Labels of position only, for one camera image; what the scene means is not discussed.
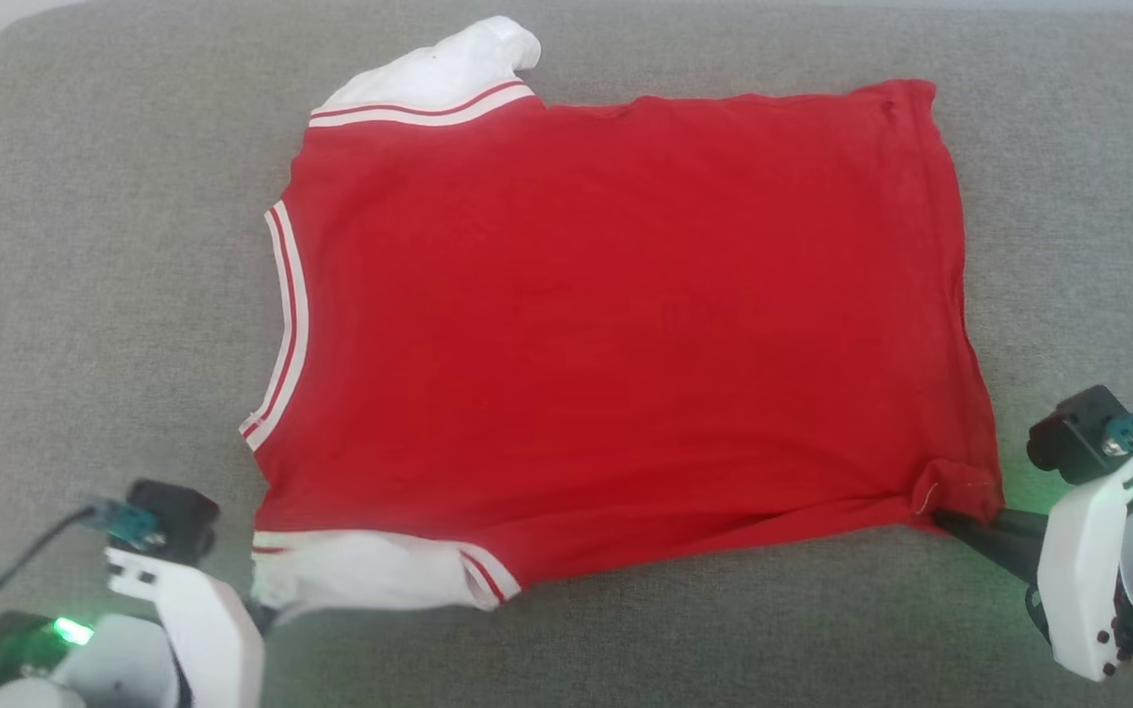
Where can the red and white jersey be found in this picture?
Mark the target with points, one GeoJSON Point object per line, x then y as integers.
{"type": "Point", "coordinates": [626, 334]}

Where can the grey fabric sofa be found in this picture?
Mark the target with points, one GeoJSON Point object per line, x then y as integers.
{"type": "Point", "coordinates": [85, 295]}

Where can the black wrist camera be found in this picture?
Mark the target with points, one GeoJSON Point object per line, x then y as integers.
{"type": "Point", "coordinates": [178, 516]}
{"type": "Point", "coordinates": [1073, 438]}

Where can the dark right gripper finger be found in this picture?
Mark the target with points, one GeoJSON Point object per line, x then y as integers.
{"type": "Point", "coordinates": [1014, 562]}
{"type": "Point", "coordinates": [1009, 526]}

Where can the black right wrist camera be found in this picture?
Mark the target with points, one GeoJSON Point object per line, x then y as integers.
{"type": "Point", "coordinates": [1073, 438]}

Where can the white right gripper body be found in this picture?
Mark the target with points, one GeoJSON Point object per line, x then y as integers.
{"type": "Point", "coordinates": [1078, 570]}

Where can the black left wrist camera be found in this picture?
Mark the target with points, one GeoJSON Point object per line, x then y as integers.
{"type": "Point", "coordinates": [178, 516]}

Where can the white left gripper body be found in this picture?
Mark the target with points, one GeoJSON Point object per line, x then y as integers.
{"type": "Point", "coordinates": [208, 629]}

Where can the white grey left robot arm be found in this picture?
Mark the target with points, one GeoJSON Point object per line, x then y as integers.
{"type": "Point", "coordinates": [104, 669]}

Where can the teal left camera connector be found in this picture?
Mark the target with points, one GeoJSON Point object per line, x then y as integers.
{"type": "Point", "coordinates": [129, 523]}

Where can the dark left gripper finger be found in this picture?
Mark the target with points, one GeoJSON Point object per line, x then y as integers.
{"type": "Point", "coordinates": [264, 618]}

